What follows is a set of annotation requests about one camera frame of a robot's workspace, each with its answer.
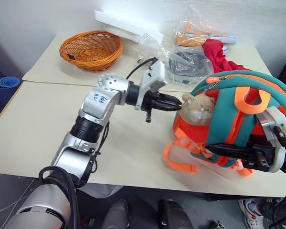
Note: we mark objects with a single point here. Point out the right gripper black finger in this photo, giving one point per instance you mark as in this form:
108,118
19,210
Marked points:
228,150

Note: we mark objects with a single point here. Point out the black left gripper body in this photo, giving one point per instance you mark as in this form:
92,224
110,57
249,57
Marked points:
151,101

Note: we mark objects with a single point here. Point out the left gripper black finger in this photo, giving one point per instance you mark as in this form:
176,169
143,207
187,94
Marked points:
168,108
170,99

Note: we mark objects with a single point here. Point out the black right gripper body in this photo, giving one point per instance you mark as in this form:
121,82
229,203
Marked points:
259,157

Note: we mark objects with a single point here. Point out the orange and teal backpack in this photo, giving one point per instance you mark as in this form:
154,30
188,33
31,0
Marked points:
224,114

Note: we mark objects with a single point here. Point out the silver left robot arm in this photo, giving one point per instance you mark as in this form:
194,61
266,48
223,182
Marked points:
95,105

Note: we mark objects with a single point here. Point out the beige plush bear charm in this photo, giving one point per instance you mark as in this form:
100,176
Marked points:
197,107

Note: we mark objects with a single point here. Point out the plastic bag with black items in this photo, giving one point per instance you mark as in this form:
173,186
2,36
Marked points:
186,64

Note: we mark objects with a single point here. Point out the empty clear plastic bag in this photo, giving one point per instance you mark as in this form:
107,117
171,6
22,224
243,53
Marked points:
150,45

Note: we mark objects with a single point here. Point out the white red blue sneaker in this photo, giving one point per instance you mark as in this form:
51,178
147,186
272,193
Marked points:
252,214

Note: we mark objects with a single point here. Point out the red cloth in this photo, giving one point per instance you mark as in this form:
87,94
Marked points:
214,55

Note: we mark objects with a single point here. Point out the plastic bag with orange items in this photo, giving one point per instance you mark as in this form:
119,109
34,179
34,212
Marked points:
193,35

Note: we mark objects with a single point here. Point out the white foam board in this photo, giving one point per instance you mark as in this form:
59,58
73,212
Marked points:
124,26

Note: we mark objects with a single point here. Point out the orange wicker basket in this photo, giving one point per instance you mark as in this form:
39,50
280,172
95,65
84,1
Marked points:
90,47

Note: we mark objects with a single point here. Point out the dark rounded shape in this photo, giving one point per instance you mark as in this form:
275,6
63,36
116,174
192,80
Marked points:
115,214
174,214

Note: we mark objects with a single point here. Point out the clear plastic sheet under table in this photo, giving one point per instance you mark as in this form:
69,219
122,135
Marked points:
100,189

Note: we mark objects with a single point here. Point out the rolled blue mat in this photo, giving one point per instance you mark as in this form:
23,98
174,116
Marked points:
4,83

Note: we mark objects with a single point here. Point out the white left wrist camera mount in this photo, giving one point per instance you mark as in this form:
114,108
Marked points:
155,74

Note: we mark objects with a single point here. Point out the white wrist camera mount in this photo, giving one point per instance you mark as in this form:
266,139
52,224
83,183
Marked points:
155,74
276,117

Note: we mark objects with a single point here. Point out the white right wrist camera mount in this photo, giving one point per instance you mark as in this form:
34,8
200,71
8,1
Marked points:
276,117

